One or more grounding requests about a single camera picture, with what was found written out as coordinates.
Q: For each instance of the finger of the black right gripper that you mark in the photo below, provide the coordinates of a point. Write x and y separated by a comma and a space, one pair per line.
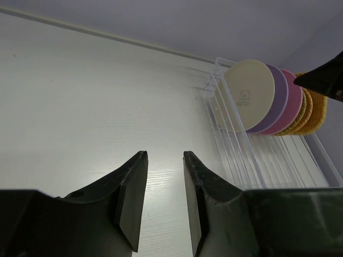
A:
325, 80

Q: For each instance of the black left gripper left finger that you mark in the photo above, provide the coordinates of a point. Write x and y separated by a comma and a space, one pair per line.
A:
100, 219

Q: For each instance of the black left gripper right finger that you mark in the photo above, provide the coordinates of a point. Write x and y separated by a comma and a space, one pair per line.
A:
227, 221

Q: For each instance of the orange round woven plate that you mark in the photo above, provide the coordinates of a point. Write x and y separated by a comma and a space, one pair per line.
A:
306, 116

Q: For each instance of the pink round plate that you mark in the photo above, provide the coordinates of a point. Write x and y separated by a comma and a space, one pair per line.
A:
293, 106

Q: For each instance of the orange square woven tray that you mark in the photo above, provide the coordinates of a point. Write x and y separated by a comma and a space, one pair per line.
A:
318, 115

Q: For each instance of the purple round plate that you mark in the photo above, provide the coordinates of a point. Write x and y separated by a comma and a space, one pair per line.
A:
279, 103

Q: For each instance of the cream round plate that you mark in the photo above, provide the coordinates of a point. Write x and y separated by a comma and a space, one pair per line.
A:
251, 85

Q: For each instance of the white wire dish rack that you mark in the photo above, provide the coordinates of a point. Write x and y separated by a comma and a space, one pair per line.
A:
252, 160

